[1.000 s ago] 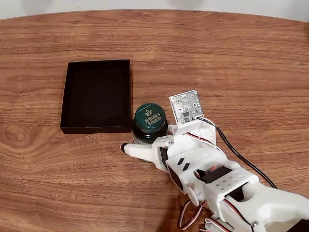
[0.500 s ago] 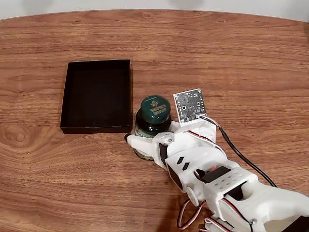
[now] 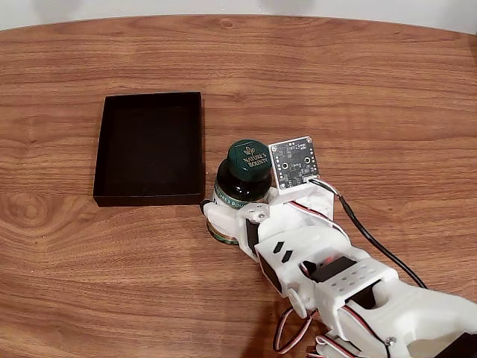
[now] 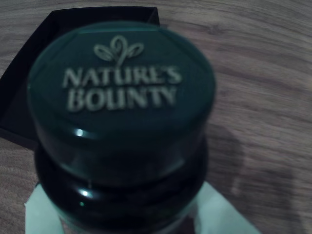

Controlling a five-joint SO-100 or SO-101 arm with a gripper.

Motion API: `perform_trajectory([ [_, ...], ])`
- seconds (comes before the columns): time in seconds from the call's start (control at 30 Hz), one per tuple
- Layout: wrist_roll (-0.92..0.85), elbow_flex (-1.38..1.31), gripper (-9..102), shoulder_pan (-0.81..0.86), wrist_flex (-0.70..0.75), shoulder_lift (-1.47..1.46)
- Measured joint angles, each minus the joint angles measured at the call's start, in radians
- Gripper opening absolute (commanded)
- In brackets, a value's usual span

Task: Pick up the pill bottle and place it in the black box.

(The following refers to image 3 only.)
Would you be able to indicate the camera circuit board white mount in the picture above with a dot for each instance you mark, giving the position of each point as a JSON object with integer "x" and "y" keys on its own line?
{"x": 294, "y": 162}

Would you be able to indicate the black shallow cardboard box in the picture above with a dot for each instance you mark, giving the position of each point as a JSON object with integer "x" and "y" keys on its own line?
{"x": 149, "y": 149}

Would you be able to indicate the green pill bottle white label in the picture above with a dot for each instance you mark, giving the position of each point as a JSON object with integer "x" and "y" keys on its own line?
{"x": 246, "y": 160}

